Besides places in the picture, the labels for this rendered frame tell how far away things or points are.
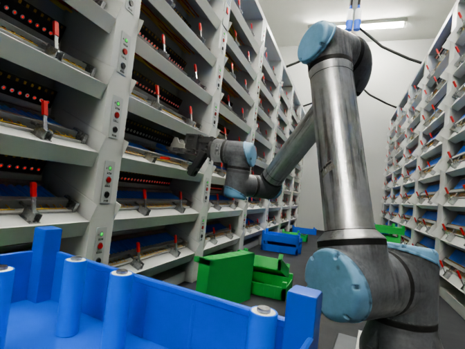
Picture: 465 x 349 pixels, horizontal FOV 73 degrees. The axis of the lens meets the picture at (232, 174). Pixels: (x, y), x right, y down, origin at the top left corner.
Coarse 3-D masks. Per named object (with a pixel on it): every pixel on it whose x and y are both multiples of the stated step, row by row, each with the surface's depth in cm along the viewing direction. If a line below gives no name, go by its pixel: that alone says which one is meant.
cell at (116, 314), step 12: (120, 276) 24; (132, 276) 25; (108, 288) 24; (120, 288) 24; (108, 300) 24; (120, 300) 24; (108, 312) 24; (120, 312) 24; (108, 324) 24; (120, 324) 24; (108, 336) 24; (120, 336) 24; (108, 348) 24; (120, 348) 24
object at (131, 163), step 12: (132, 156) 105; (192, 156) 156; (120, 168) 98; (132, 168) 103; (144, 168) 109; (156, 168) 116; (168, 168) 123; (180, 168) 132; (204, 168) 153; (192, 180) 146
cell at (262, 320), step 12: (252, 312) 20; (264, 312) 20; (276, 312) 20; (252, 324) 20; (264, 324) 19; (276, 324) 20; (252, 336) 20; (264, 336) 19; (252, 348) 19; (264, 348) 19
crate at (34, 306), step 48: (48, 240) 33; (48, 288) 34; (96, 288) 31; (144, 288) 28; (48, 336) 26; (96, 336) 27; (144, 336) 28; (192, 336) 26; (240, 336) 24; (288, 336) 20
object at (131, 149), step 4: (128, 148) 106; (132, 148) 108; (136, 148) 110; (140, 148) 114; (128, 152) 104; (132, 152) 109; (136, 152) 110; (140, 152) 113; (144, 152) 114; (152, 152) 119; (160, 156) 124; (168, 156) 129; (168, 160) 129; (172, 160) 133; (176, 160) 136; (180, 160) 139; (184, 160) 144; (180, 164) 137
